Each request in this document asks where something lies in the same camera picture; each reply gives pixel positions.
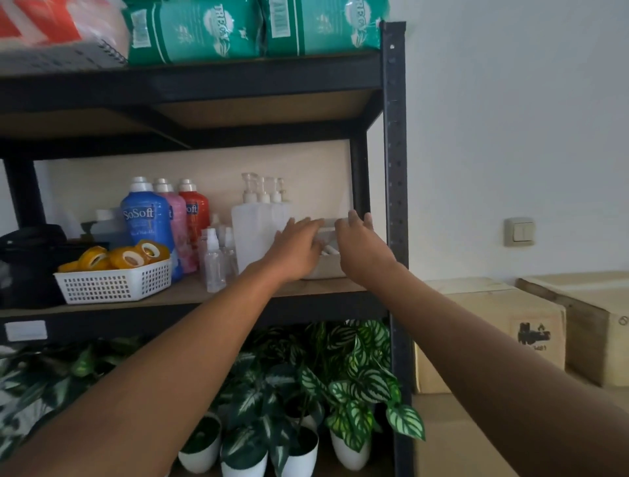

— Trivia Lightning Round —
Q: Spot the person's left hand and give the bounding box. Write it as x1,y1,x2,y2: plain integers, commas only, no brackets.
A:
256,217,326,285

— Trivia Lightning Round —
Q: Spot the person's right hand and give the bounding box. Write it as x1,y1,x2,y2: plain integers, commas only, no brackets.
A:
334,210,397,289

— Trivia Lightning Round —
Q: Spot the small white plastic container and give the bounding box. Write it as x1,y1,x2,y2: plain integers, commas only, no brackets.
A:
301,218,348,281

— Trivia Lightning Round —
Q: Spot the person's right forearm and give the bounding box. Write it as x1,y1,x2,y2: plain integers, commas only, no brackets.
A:
361,260,629,477

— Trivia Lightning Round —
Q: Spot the person's left forearm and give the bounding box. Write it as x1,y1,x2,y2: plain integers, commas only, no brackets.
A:
0,260,295,477

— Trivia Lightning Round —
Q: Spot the large clear pump bottle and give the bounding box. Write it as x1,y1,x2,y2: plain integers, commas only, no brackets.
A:
231,172,268,274

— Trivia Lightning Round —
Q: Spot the small clear spray bottle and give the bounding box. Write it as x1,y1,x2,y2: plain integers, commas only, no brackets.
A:
203,228,228,294
222,226,239,282

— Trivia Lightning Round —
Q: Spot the black metal shelf rack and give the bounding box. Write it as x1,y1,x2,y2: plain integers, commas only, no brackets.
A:
0,21,416,477

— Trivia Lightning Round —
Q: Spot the red softener bottle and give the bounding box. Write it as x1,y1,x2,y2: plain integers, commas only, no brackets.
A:
178,179,211,249

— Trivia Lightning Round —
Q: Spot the pink softener bottle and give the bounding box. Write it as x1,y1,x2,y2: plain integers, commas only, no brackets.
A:
153,178,198,274

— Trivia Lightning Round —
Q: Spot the blue softener bottle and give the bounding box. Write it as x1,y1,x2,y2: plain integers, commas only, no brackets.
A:
120,176,183,283

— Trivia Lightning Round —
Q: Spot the potted plant in white pot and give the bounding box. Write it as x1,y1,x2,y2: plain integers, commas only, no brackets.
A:
219,354,286,477
314,319,426,472
265,344,329,477
177,412,223,475

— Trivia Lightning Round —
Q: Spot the cardboard box with black print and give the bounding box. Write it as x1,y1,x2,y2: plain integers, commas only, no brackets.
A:
414,277,567,395

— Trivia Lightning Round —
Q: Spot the white perforated plastic basket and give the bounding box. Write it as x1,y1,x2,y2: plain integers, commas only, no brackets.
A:
53,258,173,305

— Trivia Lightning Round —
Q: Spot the green tissue packet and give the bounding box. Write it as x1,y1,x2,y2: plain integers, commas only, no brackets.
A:
259,0,390,57
122,0,264,67

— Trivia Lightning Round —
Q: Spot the large flat cardboard box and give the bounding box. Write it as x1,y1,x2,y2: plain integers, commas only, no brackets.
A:
412,368,629,477

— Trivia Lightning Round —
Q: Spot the plain cardboard box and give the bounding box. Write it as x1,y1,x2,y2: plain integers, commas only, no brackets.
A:
515,271,629,387

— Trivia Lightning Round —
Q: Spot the black bag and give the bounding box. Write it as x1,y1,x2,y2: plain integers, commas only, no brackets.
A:
0,224,89,310

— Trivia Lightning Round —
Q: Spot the white shelf label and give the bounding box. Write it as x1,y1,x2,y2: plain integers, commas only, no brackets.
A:
4,320,48,342

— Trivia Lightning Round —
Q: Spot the spiral notebook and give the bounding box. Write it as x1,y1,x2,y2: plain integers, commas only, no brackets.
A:
0,38,128,75

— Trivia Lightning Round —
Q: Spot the bunch of green leafy plants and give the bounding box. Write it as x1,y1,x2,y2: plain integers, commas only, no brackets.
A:
0,336,148,450

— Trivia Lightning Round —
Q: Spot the red and white packet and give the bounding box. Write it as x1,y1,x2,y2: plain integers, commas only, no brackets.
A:
0,0,129,52

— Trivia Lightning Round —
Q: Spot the beige wall light switch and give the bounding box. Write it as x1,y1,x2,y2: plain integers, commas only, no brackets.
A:
504,217,536,247

